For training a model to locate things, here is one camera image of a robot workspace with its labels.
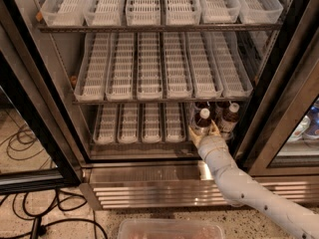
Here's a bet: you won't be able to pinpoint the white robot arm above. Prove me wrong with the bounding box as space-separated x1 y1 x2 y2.
188 120 319 239

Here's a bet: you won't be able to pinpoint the blue can behind door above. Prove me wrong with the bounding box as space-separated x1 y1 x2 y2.
304 106 319 139

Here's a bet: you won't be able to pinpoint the steel fridge cabinet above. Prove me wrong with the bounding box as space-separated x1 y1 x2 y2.
37 0 319 209

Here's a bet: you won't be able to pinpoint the glass fridge door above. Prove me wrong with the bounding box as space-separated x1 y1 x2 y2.
232 0 319 178
0 0 84 194

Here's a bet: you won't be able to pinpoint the left glass fridge door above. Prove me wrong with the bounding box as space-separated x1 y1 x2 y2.
0 0 84 194

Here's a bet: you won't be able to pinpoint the black floor cables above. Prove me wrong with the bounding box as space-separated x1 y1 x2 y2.
0 110 109 239

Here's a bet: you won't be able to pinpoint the clear plastic bin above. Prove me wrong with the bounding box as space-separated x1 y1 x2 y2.
117 219 225 239

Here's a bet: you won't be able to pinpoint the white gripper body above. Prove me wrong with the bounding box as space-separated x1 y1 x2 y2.
197 135 235 179

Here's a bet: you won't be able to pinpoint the tea bottle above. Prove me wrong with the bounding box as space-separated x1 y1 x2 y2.
191 108 211 135
193 102 210 114
218 103 239 138

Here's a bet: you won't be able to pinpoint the shelf tray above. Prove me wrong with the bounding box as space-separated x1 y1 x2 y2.
137 33 162 100
212 101 241 143
106 33 135 101
164 0 201 26
93 104 118 144
74 33 111 102
185 32 223 99
118 104 139 143
199 0 241 24
126 0 160 26
83 0 126 27
184 102 213 143
238 0 283 24
162 32 192 99
142 104 161 143
164 103 185 142
210 32 253 98
41 0 86 27

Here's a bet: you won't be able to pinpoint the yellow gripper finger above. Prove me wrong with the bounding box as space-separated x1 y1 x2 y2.
188 127 203 147
209 121 220 136

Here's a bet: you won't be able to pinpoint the right glass fridge door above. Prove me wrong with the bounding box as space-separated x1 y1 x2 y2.
232 0 319 178

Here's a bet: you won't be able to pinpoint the white bottle behind door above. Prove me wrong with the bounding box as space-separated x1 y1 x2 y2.
288 116 310 142

